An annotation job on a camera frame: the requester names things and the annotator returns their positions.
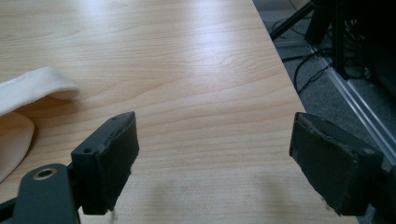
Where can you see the black metal stand post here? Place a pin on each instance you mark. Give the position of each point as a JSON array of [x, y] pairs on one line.
[[339, 37]]

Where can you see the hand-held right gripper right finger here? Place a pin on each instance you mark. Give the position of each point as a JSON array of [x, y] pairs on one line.
[[330, 168]]

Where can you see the white cloth garment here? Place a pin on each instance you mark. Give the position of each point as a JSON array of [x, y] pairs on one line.
[[21, 93]]

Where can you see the black stand leg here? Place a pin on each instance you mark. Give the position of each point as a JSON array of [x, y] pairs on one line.
[[291, 21]]

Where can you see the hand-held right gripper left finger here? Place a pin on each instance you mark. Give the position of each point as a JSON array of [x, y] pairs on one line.
[[106, 168]]

